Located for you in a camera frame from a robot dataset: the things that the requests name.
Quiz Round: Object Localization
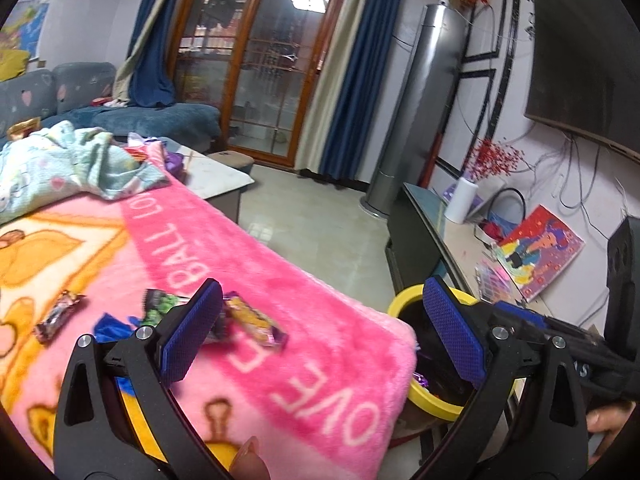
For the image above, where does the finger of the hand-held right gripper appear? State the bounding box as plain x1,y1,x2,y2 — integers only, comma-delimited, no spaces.
492,301,607,348
570,346,640,406

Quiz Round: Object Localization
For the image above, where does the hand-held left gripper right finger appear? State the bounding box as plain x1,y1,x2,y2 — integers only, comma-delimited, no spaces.
414,275,594,480

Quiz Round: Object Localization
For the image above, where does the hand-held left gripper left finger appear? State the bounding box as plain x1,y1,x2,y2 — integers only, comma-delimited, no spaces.
52,279,236,480

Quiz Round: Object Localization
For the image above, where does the dark green snack wrapper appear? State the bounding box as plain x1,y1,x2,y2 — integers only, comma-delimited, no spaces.
141,287,233,345

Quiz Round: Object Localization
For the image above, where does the yellow purple snack wrapper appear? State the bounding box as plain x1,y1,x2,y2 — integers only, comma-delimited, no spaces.
222,291,290,351

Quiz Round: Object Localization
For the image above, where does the yellow rimmed black bin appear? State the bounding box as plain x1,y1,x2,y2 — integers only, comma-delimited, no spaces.
387,284,521,421

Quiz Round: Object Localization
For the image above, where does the person's right hand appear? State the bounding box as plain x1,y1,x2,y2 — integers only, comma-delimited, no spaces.
585,401,637,467

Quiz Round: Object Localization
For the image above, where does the person's left hand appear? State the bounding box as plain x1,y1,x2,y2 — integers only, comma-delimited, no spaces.
231,436,272,480

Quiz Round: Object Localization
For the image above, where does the colourful figure painting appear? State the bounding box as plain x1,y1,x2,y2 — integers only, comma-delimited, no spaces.
492,204,586,303

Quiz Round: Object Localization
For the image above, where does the blue crumpled plastic bag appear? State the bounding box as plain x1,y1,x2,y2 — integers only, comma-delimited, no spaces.
94,312,146,348

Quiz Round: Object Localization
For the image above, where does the television stand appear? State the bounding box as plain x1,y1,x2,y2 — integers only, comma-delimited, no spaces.
386,181,608,466

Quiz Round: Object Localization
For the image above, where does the pink printed blanket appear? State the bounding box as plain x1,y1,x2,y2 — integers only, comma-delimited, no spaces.
0,170,418,480

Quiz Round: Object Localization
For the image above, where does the purple book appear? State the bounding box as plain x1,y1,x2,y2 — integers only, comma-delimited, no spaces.
442,182,485,213

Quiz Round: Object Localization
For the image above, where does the white paper roll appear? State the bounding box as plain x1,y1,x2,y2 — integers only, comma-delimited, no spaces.
445,180,481,224

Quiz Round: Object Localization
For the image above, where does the brown snack wrapper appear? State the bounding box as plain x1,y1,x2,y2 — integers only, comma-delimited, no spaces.
34,290,87,345

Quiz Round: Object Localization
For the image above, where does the white topped coffee table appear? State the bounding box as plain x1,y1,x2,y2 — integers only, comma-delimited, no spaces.
165,142,253,226

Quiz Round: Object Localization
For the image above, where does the red berry branch decoration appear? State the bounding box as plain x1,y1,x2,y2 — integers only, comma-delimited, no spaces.
462,137,526,183

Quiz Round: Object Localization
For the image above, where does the purple bag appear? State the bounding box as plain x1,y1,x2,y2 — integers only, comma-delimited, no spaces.
164,151,187,181

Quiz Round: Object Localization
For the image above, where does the grey stool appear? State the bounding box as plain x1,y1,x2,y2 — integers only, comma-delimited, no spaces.
207,150,255,167

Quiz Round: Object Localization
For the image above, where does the pink white printed cloth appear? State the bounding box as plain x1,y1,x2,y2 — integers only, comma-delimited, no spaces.
126,132,166,161

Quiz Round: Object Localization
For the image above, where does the blue grey sofa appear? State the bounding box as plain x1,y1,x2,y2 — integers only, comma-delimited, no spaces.
0,62,223,153

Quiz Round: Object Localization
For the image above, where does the light blue printed cloth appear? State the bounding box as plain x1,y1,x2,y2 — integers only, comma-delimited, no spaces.
0,120,168,226

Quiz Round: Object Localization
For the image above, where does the grey tower air conditioner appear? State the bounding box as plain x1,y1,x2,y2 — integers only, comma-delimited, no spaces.
360,2,471,218

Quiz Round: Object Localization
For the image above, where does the beige curtain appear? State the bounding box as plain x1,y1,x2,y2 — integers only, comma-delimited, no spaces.
112,10,151,102
295,0,376,173

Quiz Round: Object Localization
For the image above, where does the brown gold snack bag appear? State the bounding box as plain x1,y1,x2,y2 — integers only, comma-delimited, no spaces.
6,117,42,141

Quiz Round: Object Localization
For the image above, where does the blue curtain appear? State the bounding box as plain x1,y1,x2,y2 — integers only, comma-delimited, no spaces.
127,0,176,108
317,0,408,181

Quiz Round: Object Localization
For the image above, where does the wooden framed glass door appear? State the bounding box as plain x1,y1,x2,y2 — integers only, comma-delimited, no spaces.
167,0,353,168

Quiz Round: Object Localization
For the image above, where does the yellow cushion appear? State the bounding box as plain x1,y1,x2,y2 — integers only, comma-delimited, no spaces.
0,50,28,82

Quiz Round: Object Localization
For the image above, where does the black cable loop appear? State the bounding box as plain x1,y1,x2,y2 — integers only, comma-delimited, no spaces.
482,187,527,231

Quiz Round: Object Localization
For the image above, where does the bundle of wall cables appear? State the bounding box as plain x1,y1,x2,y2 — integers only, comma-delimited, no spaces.
530,132,633,241

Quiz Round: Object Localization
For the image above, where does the wall mounted television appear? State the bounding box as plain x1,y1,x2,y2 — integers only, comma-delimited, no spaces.
522,0,640,163

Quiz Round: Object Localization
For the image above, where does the black wall trim frame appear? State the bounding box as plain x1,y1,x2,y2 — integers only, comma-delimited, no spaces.
432,0,523,176

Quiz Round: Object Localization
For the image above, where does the wall map poster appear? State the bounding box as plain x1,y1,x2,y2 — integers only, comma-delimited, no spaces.
0,2,51,61

